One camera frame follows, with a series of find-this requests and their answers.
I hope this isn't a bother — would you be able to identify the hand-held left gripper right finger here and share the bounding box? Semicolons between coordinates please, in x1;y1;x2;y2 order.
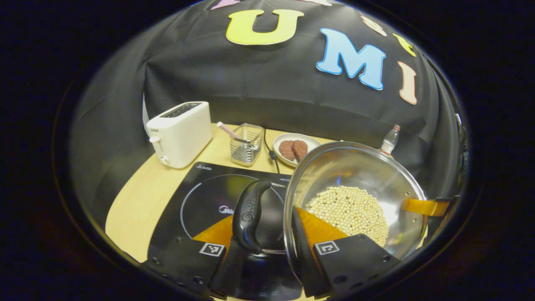
290;206;402;298

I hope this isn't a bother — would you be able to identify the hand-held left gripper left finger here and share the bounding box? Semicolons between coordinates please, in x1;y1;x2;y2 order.
140;214;241;299

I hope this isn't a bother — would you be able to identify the black induction cooktop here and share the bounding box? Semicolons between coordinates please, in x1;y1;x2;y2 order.
147;162;303;301

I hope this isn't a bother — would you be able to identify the pile of yellow soybeans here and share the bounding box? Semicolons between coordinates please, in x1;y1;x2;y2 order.
307;186;389;247

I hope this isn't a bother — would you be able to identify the steel pot with black handles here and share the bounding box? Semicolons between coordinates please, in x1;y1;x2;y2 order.
232;141;429;289

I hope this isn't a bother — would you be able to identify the clear water bottle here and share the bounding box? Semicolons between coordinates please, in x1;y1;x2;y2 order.
379;124;401;156

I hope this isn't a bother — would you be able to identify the brown meat patty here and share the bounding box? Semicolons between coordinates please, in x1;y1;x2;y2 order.
278;140;296;161
292;140;308;162

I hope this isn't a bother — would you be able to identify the round white plate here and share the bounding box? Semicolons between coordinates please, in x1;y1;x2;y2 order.
273;133;322;168

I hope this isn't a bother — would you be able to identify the white toaster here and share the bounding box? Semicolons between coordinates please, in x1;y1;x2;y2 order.
145;101;213;169

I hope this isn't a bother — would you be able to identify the pink stick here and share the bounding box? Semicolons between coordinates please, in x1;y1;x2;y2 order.
216;122;241;140

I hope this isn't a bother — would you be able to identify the black backdrop cloth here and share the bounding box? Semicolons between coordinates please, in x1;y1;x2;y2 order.
69;0;466;226

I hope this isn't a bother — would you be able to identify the wire mesh basket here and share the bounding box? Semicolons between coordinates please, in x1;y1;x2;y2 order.
229;123;265;167

